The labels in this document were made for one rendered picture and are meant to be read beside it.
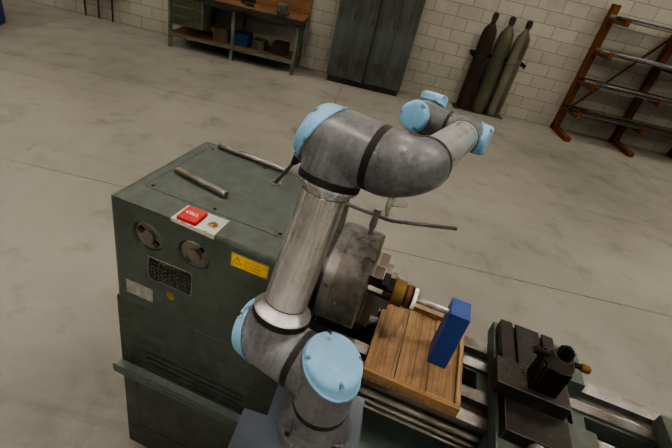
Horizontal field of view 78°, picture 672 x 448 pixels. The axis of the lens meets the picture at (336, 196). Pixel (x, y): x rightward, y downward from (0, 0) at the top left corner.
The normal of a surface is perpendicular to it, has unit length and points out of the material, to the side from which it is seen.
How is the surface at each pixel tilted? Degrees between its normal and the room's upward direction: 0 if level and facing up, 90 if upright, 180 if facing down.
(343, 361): 7
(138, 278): 90
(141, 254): 90
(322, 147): 76
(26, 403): 0
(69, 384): 0
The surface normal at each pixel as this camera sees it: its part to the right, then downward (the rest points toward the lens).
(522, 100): -0.11, 0.49
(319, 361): 0.31, -0.78
